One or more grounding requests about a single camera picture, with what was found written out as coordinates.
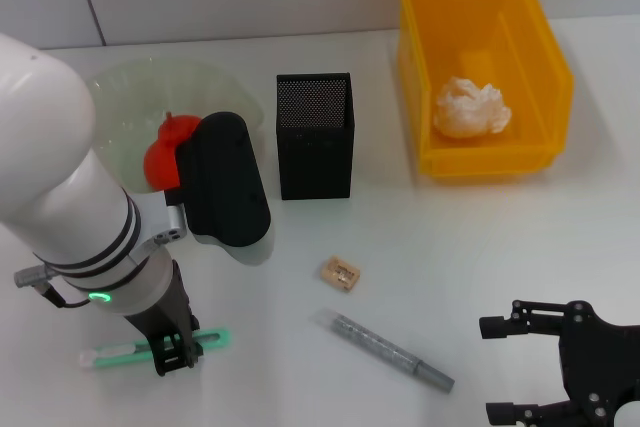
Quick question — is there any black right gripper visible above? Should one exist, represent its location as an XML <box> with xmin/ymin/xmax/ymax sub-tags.
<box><xmin>477</xmin><ymin>299</ymin><xmax>640</xmax><ymax>427</ymax></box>

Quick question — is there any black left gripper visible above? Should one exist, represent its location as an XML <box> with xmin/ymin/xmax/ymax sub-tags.
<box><xmin>122</xmin><ymin>259</ymin><xmax>205</xmax><ymax>379</ymax></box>

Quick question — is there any green highlighter marker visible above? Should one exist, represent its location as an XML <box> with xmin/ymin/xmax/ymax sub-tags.
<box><xmin>78</xmin><ymin>327</ymin><xmax>234</xmax><ymax>371</ymax></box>

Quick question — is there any white paper ball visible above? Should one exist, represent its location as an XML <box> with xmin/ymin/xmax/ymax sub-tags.
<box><xmin>432</xmin><ymin>75</ymin><xmax>514</xmax><ymax>140</ymax></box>

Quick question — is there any grey marker pen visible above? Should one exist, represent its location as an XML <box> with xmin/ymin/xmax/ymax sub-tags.
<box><xmin>315</xmin><ymin>307</ymin><xmax>456</xmax><ymax>393</ymax></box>

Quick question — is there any small tan eraser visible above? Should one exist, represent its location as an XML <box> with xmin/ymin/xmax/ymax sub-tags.
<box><xmin>317</xmin><ymin>255</ymin><xmax>362</xmax><ymax>292</ymax></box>

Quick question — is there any black mesh pen holder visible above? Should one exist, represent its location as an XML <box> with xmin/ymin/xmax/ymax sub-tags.
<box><xmin>274</xmin><ymin>71</ymin><xmax>353</xmax><ymax>201</ymax></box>

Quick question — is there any pale green glass fruit plate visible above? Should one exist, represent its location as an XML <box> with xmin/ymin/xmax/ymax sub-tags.
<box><xmin>87</xmin><ymin>57</ymin><xmax>266</xmax><ymax>194</ymax></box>

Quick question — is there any yellow plastic bin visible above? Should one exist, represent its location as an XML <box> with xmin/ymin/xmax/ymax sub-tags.
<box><xmin>396</xmin><ymin>0</ymin><xmax>575</xmax><ymax>183</ymax></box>

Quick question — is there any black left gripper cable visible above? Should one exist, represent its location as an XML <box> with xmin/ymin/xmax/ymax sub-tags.
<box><xmin>34</xmin><ymin>279</ymin><xmax>94</xmax><ymax>309</ymax></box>

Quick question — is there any silver left cable connector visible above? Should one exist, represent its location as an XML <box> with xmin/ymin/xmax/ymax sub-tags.
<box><xmin>13</xmin><ymin>265</ymin><xmax>57</xmax><ymax>289</ymax></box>

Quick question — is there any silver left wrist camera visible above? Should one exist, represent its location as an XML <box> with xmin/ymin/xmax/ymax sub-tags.
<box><xmin>137</xmin><ymin>111</ymin><xmax>272</xmax><ymax>249</ymax></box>

